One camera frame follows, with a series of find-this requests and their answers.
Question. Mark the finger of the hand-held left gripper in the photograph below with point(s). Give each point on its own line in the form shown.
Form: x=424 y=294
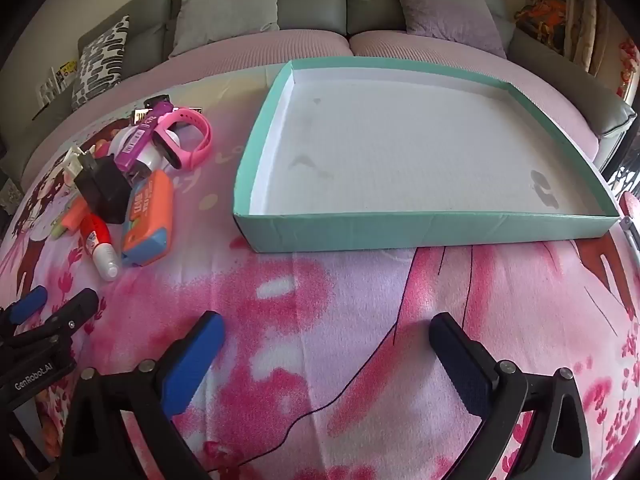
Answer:
x=30 y=304
x=75 y=310

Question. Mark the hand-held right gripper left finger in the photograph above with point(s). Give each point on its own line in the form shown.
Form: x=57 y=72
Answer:
x=192 y=365

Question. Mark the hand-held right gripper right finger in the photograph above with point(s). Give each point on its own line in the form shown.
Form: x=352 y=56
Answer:
x=460 y=360

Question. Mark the red white glue bottle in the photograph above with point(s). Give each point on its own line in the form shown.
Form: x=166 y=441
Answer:
x=102 y=255

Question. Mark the small green toy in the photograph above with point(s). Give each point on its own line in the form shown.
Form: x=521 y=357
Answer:
x=58 y=231

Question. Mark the small orange toy knife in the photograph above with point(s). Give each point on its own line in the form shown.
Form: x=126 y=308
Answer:
x=75 y=215

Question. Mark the large orange toy knife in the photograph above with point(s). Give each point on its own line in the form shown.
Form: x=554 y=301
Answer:
x=147 y=220

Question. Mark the black charger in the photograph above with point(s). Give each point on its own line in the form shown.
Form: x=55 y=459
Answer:
x=102 y=190

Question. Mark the pink brown toy pup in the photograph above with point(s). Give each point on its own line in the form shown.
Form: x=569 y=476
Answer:
x=102 y=149

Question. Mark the purple lighter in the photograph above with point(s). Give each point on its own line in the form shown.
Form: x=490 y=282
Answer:
x=132 y=147

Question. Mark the pink watch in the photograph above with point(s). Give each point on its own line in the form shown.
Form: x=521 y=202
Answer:
x=197 y=145

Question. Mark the teal cardboard box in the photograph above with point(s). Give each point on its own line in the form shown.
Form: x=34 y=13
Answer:
x=400 y=150

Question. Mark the printed cartoon blanket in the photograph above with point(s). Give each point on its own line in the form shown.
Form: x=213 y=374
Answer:
x=350 y=310

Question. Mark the white rack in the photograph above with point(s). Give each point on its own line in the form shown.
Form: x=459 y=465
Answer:
x=49 y=87

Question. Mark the yellow book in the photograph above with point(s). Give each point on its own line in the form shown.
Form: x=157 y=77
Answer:
x=68 y=70

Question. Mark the black metal rack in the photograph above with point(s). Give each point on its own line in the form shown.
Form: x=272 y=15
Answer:
x=625 y=177

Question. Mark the black white patterned pillow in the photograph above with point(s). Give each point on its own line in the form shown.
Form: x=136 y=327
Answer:
x=100 y=65

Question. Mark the red hanging decoration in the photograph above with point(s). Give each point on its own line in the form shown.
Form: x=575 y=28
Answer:
x=629 y=67

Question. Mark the lilac sofa seat cover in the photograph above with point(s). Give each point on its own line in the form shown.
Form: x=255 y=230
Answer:
x=310 y=47

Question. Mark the orange figure decoration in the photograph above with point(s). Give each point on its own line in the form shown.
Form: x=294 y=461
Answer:
x=542 y=25

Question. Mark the purple grey pillow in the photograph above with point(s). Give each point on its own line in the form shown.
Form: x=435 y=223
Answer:
x=445 y=10

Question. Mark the beige patterned curtain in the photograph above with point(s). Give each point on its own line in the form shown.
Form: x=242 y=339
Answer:
x=580 y=10

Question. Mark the grey sofa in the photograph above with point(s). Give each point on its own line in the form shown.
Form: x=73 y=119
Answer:
x=310 y=5

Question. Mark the red chair with chrome frame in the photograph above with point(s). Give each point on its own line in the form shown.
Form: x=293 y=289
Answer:
x=631 y=207

